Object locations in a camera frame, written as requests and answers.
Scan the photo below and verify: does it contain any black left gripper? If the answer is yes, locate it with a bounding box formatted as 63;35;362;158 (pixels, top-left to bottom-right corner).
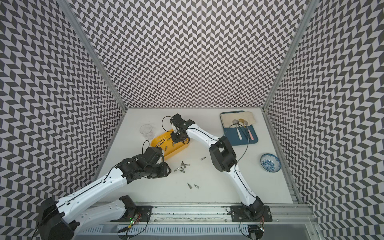
144;162;173;179

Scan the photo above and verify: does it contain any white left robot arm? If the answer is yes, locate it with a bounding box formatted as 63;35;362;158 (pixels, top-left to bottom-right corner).
35;147;172;240

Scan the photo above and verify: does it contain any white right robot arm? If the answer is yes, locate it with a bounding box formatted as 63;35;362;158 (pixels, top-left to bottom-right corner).
170;114;268;221

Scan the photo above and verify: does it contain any yellow plastic storage box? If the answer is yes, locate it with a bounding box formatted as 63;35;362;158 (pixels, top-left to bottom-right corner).
151;132;189;160

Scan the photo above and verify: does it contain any clear plastic cup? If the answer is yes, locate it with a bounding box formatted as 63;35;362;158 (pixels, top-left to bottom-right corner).
140;124;154;141

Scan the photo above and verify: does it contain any beige folded cloth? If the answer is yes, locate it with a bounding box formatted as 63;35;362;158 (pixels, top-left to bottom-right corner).
220;111;256;128

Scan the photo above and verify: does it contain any teal plastic tray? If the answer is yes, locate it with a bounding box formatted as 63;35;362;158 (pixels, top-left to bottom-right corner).
222;111;259;146

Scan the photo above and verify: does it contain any blue patterned bowl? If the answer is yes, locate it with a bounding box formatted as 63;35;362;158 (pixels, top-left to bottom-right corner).
260;154;282;173

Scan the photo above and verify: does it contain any gold spoon green handle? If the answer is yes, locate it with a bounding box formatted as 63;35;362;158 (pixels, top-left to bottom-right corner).
239;119;253;140

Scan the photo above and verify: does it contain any pink handled spoon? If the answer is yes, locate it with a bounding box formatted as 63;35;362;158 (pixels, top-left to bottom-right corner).
244;121;254;141

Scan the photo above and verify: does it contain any aluminium corner post left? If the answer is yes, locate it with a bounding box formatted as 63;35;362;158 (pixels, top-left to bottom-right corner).
56;0;127;113

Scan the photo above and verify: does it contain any aluminium corner post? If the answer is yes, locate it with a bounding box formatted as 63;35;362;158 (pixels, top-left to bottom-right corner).
56;0;127;113
262;0;320;112

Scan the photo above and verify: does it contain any aluminium corner post right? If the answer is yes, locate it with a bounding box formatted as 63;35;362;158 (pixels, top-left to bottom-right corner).
262;0;320;112

